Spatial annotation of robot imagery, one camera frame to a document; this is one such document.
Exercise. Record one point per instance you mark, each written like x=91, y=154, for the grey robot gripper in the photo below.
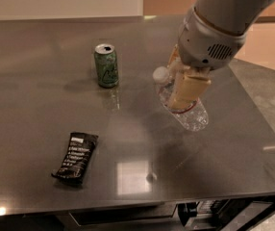
x=205, y=43

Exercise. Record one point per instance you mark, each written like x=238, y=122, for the clear plastic water bottle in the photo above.
x=194, y=117

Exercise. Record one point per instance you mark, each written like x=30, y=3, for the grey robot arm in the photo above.
x=230, y=16

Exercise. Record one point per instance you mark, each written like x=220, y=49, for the green soda can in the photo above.
x=106, y=65

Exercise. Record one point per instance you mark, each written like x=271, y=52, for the black snack bar wrapper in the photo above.
x=75, y=162

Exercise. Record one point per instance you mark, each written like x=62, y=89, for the black equipment under table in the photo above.
x=220, y=215

